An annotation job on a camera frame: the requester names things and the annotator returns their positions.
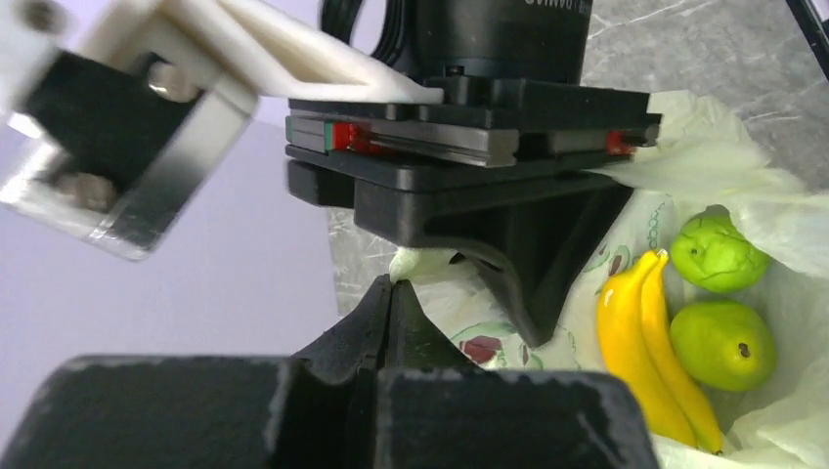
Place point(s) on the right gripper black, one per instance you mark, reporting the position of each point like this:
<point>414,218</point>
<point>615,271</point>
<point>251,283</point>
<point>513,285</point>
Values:
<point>506,172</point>

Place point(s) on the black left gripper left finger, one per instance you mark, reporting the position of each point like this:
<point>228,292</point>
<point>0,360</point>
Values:
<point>314,409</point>

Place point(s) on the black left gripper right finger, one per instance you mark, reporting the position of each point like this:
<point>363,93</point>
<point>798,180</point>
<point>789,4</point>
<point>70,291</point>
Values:
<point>436,409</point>

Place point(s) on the yellow fake banana bunch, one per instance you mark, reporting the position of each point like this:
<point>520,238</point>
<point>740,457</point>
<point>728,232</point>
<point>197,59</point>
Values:
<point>632,326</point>

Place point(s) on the light green plastic bag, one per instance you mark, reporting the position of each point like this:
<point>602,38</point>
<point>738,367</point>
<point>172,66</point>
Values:
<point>704,163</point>

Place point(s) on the light green fake pear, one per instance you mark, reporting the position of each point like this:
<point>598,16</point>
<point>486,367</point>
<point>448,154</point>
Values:
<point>724,344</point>

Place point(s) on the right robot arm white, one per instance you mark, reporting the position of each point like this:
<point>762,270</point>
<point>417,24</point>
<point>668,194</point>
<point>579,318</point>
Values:
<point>542,41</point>

